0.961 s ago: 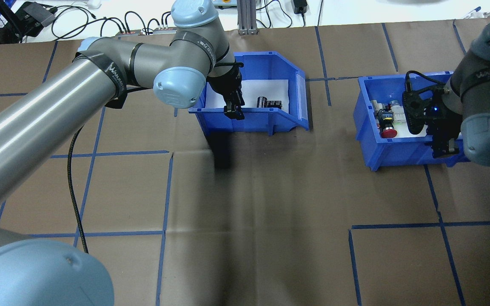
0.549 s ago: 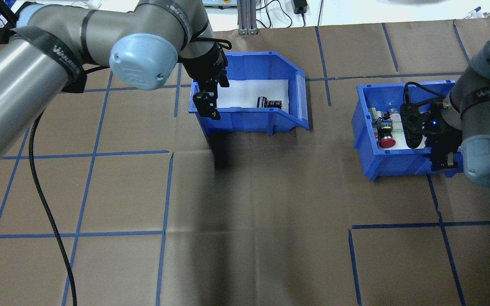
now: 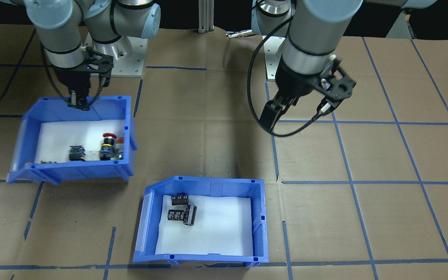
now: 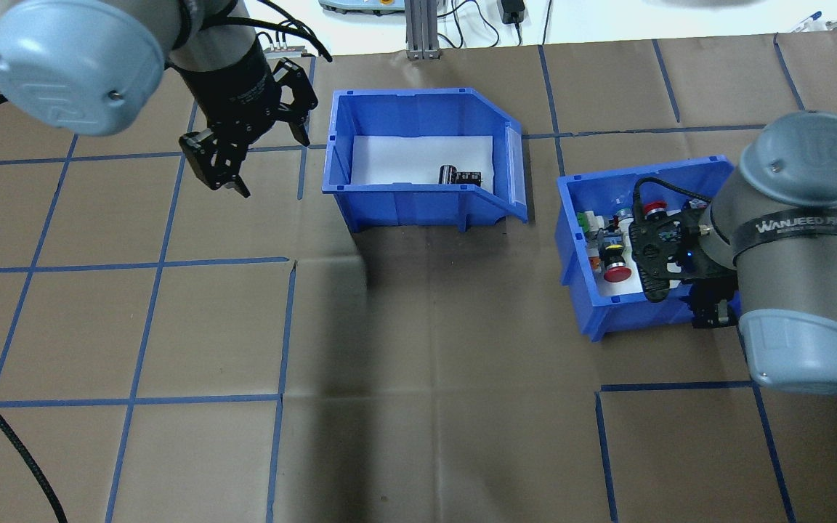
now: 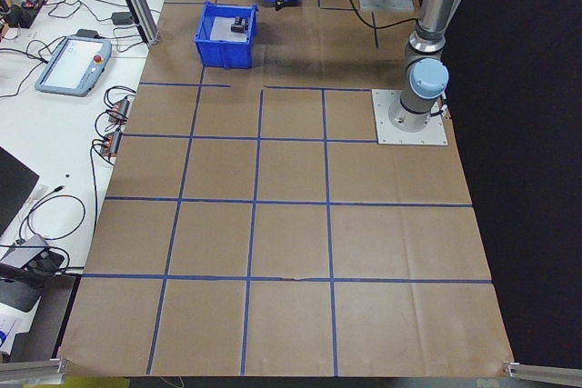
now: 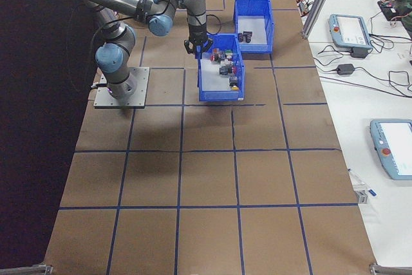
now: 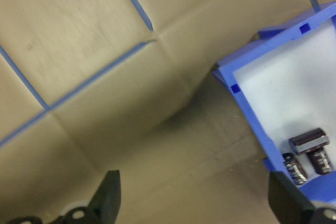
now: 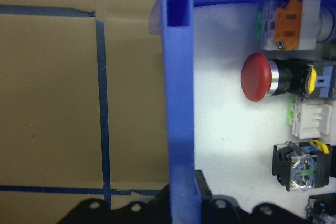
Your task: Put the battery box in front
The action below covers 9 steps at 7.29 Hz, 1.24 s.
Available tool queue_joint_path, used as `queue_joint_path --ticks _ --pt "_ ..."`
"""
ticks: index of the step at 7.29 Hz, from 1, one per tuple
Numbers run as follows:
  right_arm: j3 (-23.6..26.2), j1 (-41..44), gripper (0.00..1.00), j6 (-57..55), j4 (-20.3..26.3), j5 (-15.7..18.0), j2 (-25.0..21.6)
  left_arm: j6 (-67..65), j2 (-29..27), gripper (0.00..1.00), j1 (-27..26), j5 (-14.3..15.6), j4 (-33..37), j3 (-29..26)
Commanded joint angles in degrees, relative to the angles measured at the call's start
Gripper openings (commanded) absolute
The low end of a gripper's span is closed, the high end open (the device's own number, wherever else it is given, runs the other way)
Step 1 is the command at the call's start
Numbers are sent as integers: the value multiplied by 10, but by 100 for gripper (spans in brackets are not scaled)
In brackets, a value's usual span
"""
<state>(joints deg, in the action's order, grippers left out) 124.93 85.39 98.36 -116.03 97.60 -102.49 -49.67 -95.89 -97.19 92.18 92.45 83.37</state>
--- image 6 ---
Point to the blue bin with black cylinders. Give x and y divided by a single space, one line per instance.
254 48

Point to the blue bin with colourful parts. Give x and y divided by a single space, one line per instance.
219 94

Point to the black cylinder battery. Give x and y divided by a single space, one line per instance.
246 37
250 36
240 37

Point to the small grey box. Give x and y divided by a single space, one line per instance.
362 197

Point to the small grey block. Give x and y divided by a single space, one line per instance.
221 54

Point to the small green block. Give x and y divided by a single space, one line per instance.
228 52

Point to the small white block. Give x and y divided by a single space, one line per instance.
227 61

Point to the small dark blue block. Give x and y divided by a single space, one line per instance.
222 70

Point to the small dark block with red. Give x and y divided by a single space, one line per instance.
231 69

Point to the small orange round part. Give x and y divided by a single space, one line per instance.
235 87

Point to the black power adapter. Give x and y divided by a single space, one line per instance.
346 69
359 53

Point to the grey blue teach pendant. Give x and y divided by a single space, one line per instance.
392 146
349 28

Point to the white side table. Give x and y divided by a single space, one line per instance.
354 101

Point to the clear plastic strip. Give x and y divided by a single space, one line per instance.
355 176

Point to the person in green clothing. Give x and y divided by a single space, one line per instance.
407 7

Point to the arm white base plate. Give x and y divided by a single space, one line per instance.
141 78

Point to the aluminium extrusion post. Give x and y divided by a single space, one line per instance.
318 1

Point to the black frame cover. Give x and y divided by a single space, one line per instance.
32 94

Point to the metal corner bracket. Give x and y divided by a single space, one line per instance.
386 270
32 270

